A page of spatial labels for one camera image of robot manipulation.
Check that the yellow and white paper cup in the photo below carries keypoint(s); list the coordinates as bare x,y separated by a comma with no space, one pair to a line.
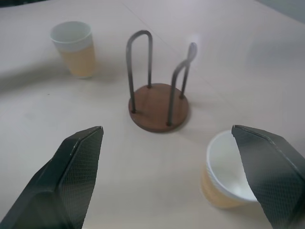
75,48
221,181

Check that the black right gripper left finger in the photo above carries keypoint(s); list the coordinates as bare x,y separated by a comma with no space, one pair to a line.
62,181

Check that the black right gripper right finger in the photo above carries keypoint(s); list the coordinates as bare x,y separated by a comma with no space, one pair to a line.
271,171

